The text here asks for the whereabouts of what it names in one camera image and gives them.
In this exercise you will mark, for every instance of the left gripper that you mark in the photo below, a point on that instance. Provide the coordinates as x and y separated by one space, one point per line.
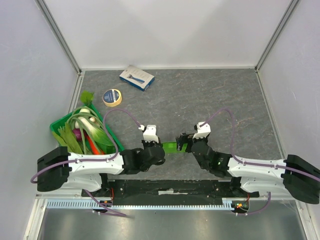
145 144

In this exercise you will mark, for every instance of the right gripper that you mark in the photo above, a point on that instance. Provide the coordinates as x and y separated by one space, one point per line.
182 141

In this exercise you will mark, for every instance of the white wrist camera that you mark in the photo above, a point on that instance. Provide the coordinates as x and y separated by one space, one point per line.
149 133
203 130

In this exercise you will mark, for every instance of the green plastic basket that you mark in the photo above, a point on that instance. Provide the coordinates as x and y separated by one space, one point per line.
62 132

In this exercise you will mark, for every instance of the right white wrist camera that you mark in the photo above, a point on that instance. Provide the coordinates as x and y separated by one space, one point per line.
203 130

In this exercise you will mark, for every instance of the slotted cable duct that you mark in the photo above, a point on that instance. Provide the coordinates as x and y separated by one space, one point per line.
89 204

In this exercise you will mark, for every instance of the purple toy onion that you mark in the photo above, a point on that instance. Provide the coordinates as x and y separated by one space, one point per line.
77 133

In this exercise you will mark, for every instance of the green paper box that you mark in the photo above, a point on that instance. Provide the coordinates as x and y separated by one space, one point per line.
171 147

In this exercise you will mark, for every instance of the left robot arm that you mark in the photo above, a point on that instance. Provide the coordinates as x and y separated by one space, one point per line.
61 169

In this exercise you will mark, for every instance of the toy bok choy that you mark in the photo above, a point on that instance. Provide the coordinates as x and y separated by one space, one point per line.
99 136

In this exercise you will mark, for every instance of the white toy radish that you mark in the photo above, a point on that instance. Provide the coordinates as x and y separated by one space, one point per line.
84 111

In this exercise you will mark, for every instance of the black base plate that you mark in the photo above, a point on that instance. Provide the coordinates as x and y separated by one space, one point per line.
125 188

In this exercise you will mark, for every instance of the white razor box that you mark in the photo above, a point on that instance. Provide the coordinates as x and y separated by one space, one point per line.
137 77

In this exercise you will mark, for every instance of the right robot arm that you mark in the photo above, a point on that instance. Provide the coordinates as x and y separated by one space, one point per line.
292 176

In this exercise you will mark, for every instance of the orange toy carrot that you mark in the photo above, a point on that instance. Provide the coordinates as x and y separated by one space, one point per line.
96 147

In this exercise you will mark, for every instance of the toy green leaf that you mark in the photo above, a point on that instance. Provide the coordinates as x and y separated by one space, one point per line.
87 98

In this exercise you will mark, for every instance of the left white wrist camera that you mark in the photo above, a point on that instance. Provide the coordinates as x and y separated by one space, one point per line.
149 133

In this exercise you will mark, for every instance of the masking tape roll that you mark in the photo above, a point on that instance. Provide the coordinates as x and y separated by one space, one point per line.
112 97

